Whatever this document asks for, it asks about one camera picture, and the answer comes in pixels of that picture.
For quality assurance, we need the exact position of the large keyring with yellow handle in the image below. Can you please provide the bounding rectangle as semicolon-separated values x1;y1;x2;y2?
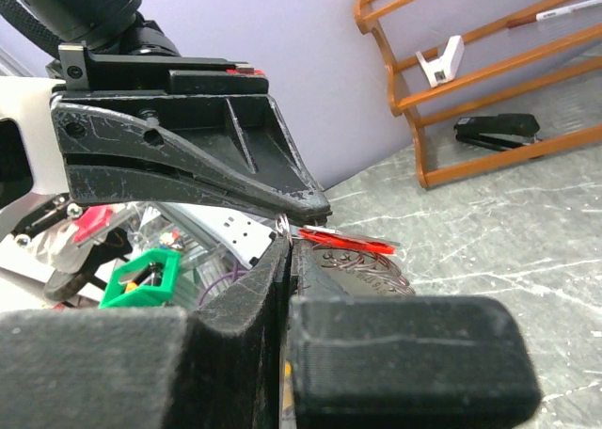
281;238;418;429

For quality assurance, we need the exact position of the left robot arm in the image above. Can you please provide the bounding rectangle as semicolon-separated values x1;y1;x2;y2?
1;0;331;233

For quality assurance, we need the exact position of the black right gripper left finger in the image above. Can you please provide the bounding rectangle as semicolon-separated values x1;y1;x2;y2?
1;239;290;428

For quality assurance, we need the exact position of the red key tag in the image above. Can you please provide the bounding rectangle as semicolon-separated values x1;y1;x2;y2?
298;226;400;255

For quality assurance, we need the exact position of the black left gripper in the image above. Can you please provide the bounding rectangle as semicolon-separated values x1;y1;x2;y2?
51;44;329;225

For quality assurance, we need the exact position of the black stapler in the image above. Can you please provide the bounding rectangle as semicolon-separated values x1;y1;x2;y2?
453;113;540;151

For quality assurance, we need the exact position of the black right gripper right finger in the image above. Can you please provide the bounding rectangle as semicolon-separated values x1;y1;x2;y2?
287;240;542;429

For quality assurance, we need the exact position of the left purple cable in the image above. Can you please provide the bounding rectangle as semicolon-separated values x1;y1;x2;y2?
195;266;248;308

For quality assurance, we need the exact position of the brown tipped marker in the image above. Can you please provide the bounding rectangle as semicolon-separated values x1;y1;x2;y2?
506;0;602;29

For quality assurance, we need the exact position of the orange wooden rack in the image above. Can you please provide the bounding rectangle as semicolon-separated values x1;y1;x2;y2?
353;0;601;188

